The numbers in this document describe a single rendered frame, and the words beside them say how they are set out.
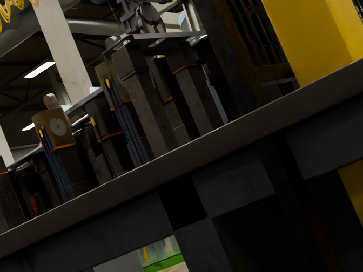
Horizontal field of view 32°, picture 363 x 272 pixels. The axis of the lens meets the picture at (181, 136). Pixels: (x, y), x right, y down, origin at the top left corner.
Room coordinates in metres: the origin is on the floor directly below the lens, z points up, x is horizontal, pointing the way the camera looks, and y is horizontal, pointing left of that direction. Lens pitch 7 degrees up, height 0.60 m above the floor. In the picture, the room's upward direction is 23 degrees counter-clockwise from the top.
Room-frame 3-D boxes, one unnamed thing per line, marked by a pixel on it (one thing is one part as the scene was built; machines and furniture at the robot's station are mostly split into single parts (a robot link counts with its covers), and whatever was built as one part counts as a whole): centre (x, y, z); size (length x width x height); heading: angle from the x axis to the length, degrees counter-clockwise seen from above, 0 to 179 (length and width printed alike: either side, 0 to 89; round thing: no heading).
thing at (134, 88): (1.35, 0.04, 0.84); 0.05 x 0.05 x 0.29; 51
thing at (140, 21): (1.68, -0.03, 1.13); 0.05 x 0.02 x 0.09; 141
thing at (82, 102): (2.44, 0.25, 1.16); 0.37 x 0.14 x 0.02; 51
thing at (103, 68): (1.60, 0.10, 0.87); 0.12 x 0.07 x 0.35; 141
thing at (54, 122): (1.85, 0.36, 0.87); 0.12 x 0.07 x 0.35; 141
